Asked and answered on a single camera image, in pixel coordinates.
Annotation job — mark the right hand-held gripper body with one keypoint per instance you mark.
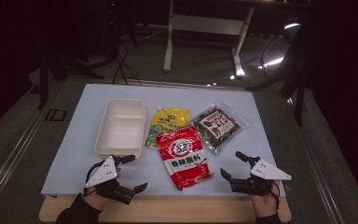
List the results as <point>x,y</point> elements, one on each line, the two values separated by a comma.
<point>265,172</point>

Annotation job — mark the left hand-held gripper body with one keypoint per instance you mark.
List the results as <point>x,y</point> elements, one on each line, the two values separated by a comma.
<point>104,174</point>

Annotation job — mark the white two-compartment lunch box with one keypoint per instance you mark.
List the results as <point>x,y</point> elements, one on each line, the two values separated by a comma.
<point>121,124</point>

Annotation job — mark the clear dried seaweed packet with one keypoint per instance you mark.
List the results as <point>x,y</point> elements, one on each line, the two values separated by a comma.
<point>219,127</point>

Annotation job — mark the red seasoning packet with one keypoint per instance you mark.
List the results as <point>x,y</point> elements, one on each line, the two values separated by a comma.
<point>183,155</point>

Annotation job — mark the person's left hand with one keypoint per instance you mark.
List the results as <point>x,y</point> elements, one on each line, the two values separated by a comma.
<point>98,200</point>

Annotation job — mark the person's right hand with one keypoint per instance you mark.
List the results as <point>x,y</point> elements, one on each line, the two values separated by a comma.
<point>265,205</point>

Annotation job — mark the yellow sauce pouch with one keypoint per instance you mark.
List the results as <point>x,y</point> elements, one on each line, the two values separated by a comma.
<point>167,119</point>

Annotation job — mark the black chair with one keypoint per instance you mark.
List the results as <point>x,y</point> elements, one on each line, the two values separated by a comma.
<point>295,62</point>

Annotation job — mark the black stand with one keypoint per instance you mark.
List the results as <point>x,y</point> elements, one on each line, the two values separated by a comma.
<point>43,77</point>

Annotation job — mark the white desk frame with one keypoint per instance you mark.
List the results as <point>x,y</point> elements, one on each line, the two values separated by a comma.
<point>208,24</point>

